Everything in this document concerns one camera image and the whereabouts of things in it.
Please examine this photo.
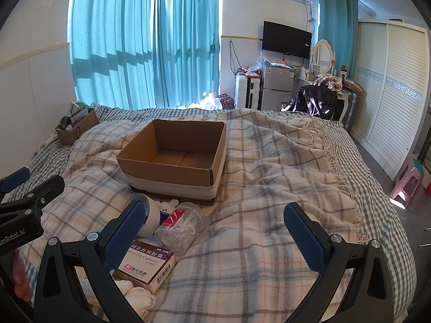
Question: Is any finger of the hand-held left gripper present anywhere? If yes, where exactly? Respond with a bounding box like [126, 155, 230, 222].
[0, 174, 65, 224]
[0, 166, 31, 196]

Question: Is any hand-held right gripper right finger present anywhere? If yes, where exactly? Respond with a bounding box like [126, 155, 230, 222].
[283, 202, 395, 323]

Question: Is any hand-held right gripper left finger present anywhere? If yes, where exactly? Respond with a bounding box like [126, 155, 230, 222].
[34, 199, 149, 323]

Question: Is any white and maroon medicine box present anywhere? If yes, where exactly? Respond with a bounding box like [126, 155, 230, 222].
[113, 239, 176, 295]

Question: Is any white bear toy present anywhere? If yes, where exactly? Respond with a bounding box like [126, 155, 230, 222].
[156, 199, 179, 215]

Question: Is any white soft tissue packet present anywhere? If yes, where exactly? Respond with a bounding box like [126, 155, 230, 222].
[79, 272, 158, 319]

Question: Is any large cardboard box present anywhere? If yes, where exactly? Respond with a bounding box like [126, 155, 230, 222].
[116, 119, 227, 206]

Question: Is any person's left hand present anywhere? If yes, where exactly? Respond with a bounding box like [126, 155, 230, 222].
[13, 250, 33, 302]

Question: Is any small brown cardboard box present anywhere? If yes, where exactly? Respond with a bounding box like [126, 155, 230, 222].
[55, 108, 99, 146]

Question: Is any plaid fringed blanket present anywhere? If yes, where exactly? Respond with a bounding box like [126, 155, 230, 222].
[20, 108, 371, 323]

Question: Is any green checked bed sheet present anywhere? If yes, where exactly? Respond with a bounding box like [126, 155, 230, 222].
[7, 103, 413, 323]

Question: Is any green and white carton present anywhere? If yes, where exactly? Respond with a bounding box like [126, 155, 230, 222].
[71, 101, 92, 122]

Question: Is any pink plastic stool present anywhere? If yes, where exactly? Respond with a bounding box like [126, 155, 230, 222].
[390, 160, 423, 211]

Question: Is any black shiny jacket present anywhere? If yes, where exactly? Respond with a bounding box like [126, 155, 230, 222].
[289, 85, 339, 120]

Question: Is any silver small fridge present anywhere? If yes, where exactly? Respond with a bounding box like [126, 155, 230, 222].
[259, 64, 294, 111]

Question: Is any white suitcase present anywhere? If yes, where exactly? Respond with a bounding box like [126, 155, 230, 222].
[235, 74, 263, 110]

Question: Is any pink plaid clothes pile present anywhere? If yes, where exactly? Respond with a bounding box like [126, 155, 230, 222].
[313, 73, 344, 91]

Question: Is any teal curtain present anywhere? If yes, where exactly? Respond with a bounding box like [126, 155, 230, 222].
[155, 0, 220, 110]
[69, 0, 159, 110]
[318, 0, 359, 82]

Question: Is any white louvred wardrobe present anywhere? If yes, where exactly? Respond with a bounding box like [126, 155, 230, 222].
[347, 18, 431, 181]

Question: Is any clear plastic bag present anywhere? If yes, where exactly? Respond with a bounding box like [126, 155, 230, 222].
[249, 52, 270, 75]

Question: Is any white oval mirror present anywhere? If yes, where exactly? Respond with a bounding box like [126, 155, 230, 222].
[310, 39, 337, 75]

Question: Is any black wall cable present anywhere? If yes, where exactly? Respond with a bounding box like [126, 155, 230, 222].
[229, 40, 240, 75]

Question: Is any black wall television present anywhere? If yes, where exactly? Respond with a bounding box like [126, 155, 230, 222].
[262, 21, 312, 60]

